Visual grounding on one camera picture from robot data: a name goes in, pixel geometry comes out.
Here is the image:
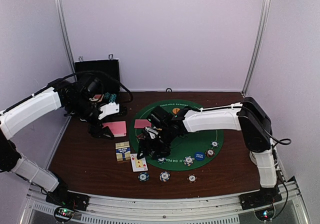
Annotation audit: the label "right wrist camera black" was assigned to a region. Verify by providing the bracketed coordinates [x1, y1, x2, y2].
[147, 105, 174, 129]

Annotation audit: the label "teal chip row in case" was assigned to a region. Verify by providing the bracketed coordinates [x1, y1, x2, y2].
[102, 92, 118, 104]

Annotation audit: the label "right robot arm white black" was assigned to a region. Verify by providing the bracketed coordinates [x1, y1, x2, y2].
[137, 97, 292, 205]

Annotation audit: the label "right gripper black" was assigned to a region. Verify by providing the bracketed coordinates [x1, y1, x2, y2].
[137, 125, 175, 160]

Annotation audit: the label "brown orange chip stack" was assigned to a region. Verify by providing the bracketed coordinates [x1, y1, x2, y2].
[187, 174, 197, 183]

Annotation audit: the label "blue small blind button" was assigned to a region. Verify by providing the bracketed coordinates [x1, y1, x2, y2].
[194, 151, 206, 161]

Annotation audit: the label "round green poker mat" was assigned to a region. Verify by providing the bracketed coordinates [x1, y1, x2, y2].
[128, 99, 224, 171]

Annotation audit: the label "red checkered playing card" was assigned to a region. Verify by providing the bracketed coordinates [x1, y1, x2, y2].
[134, 119, 152, 129]

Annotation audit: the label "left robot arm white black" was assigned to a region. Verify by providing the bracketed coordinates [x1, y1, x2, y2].
[0, 70, 133, 206]

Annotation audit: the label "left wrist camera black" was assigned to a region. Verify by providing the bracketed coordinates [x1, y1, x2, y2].
[79, 74, 103, 99]

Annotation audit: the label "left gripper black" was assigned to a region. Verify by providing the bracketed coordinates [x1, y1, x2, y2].
[67, 96, 115, 140]

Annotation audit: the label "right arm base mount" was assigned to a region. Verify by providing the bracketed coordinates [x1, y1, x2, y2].
[239, 191, 283, 222]

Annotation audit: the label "black poker chip case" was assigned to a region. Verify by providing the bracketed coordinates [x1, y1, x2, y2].
[64, 59, 121, 120]

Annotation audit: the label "blue tan chip stack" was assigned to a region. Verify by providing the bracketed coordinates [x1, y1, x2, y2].
[159, 171, 171, 182]

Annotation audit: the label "aluminium front rail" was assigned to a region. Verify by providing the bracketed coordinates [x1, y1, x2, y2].
[18, 181, 311, 224]

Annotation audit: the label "blue yellow card box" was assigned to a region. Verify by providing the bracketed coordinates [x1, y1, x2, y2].
[115, 141, 131, 162]

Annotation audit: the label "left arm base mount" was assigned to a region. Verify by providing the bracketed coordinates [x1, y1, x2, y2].
[45, 192, 90, 223]

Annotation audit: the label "red-backed card deck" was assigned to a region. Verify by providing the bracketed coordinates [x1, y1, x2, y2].
[103, 121, 127, 138]

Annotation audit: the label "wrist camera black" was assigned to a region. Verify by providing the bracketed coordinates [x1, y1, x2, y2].
[147, 105, 174, 129]
[79, 74, 103, 99]

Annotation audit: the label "playing cards in case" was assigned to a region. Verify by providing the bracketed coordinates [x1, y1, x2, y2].
[89, 94, 104, 103]

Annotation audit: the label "face-up ten of hearts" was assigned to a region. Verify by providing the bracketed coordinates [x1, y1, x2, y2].
[130, 153, 148, 172]

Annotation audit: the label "blue green chip stack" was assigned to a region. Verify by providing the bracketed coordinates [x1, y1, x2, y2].
[137, 172, 150, 182]

